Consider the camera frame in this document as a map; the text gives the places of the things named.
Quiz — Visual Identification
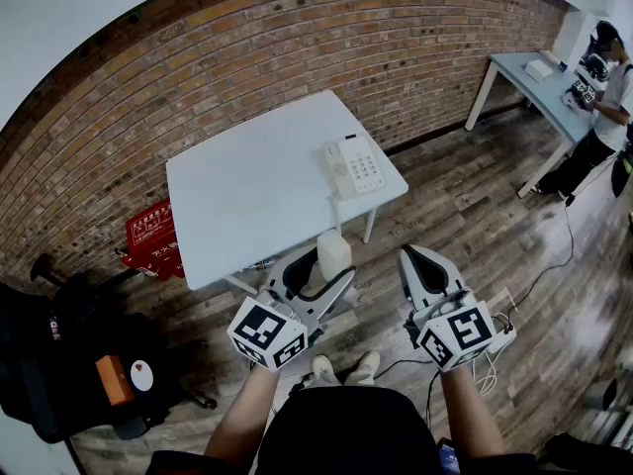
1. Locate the black shoulder bag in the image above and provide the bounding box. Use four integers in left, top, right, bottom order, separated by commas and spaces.
611, 143, 633, 200

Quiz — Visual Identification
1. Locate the person's left forearm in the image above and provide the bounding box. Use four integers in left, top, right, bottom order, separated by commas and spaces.
204, 363, 283, 459

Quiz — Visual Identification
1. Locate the white power strip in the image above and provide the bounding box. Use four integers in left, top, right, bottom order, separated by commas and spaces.
487, 309, 518, 353

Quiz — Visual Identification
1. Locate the black floor cable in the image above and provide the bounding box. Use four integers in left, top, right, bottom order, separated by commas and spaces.
508, 150, 620, 316

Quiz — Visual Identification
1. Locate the person's right white shoe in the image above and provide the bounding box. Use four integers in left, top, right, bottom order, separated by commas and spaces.
344, 349, 382, 385

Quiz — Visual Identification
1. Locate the orange box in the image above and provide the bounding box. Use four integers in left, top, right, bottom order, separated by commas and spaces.
94, 354, 136, 408

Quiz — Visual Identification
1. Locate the black office chair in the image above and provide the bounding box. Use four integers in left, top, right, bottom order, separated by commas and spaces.
0, 252, 219, 444

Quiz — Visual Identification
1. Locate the white round badge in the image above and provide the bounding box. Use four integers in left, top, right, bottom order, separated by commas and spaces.
129, 358, 154, 393

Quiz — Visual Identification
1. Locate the white telephone base with keypad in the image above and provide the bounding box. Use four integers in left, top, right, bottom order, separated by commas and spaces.
312, 135, 389, 202

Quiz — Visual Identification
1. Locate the person's white shoe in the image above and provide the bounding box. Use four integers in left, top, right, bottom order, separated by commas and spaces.
344, 349, 382, 385
312, 353, 342, 386

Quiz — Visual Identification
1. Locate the person's left white shoe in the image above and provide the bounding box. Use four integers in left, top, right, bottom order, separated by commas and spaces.
312, 353, 342, 386

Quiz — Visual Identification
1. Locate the grey table with white legs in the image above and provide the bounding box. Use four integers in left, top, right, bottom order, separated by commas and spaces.
463, 50, 602, 200

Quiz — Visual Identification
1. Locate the person's right forearm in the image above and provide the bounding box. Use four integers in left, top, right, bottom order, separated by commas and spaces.
439, 363, 505, 457

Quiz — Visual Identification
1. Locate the white square table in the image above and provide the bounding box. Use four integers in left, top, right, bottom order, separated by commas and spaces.
165, 89, 410, 296

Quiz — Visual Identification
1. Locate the black power adapter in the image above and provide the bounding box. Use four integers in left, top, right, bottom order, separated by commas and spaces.
288, 374, 317, 398

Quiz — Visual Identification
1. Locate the person's dark shirt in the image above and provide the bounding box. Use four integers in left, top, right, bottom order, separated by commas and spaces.
147, 386, 538, 475

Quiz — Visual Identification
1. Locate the red fire equipment box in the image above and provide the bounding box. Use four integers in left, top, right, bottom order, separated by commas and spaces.
120, 199, 187, 282

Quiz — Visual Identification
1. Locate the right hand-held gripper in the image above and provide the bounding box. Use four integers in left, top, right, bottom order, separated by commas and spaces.
398, 243, 497, 374

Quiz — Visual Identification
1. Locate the white box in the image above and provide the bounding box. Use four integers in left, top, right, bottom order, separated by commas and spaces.
523, 59, 554, 81

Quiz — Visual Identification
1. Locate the blue device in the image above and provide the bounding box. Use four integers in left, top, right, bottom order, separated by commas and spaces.
437, 437, 461, 475

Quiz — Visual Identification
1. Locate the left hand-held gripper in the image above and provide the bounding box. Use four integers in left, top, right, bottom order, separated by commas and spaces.
226, 244, 362, 373

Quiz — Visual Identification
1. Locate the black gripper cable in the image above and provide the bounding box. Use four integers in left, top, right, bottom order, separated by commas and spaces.
373, 358, 444, 428

